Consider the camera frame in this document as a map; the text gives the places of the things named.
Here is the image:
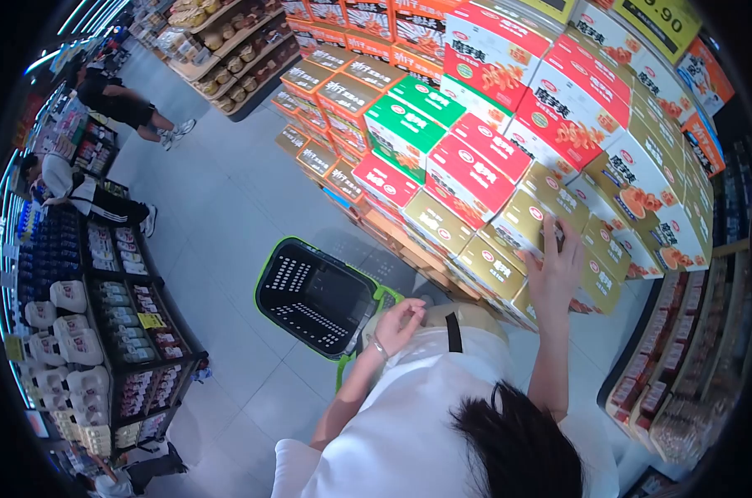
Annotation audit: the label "person's right hand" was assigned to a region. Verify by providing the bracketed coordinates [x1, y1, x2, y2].
[524, 215, 586, 320]

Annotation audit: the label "person's left hand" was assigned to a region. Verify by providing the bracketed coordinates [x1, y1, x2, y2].
[375, 298, 428, 358]

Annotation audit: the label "person's left fingers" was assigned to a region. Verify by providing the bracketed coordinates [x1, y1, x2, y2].
[391, 298, 428, 331]

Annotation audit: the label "person's right index finger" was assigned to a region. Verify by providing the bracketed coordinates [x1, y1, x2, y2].
[541, 215, 558, 261]

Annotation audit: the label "person's right fingers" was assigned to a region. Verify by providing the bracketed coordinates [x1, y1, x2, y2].
[556, 225, 586, 265]

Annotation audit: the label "person's legs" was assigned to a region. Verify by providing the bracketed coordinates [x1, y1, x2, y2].
[360, 302, 511, 363]

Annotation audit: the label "black shopping basket green rim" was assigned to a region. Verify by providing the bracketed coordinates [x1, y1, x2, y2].
[254, 236, 407, 394]

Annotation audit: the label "stack of snack cartons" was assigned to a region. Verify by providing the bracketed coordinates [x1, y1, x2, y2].
[271, 0, 735, 332]

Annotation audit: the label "person's body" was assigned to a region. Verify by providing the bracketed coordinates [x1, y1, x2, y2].
[270, 313, 621, 498]

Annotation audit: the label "full shop shelf with packets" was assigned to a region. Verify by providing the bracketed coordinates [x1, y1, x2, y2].
[597, 140, 752, 471]

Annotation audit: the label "yellow price sign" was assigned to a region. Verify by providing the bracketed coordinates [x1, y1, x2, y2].
[611, 0, 704, 64]

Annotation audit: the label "full wooden shop shelf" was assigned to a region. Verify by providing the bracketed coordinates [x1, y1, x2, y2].
[128, 0, 303, 123]

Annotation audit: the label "full shop shelf with bottles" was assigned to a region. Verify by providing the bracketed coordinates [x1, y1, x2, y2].
[0, 78, 210, 464]

